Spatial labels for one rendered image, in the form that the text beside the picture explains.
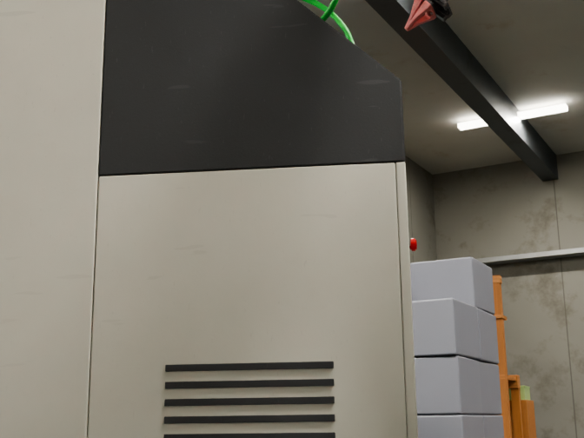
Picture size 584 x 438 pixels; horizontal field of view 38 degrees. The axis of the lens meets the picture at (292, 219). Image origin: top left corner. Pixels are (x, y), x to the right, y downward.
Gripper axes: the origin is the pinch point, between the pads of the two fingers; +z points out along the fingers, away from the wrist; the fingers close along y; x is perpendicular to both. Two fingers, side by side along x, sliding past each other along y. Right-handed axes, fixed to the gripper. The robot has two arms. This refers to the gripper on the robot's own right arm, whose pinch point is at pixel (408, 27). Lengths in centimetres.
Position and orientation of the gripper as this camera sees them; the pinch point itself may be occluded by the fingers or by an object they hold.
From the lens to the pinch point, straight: 205.3
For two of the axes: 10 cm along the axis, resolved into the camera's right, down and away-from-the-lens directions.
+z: -6.6, 7.4, 0.8
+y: -6.6, -6.3, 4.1
